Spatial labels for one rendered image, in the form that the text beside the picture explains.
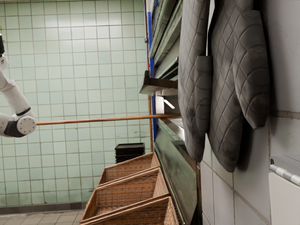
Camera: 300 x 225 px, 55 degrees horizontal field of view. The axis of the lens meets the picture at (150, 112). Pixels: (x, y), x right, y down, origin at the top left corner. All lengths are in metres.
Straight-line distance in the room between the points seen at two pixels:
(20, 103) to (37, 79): 2.48
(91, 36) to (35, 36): 0.66
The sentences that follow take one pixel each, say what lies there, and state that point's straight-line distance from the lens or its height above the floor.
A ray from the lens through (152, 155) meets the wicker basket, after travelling 2.69.
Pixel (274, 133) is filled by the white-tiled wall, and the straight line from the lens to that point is 0.40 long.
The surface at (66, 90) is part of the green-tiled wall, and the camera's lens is 3.68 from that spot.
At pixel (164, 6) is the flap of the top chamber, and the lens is 1.24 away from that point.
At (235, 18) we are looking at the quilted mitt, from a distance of 0.41.
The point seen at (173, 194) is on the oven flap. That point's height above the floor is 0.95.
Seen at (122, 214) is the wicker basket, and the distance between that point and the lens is 1.54.
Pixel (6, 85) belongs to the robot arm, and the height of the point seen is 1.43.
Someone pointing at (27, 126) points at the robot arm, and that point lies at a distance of 1.31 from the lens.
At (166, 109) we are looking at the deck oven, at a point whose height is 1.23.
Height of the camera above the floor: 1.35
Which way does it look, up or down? 3 degrees down
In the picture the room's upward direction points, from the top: 3 degrees counter-clockwise
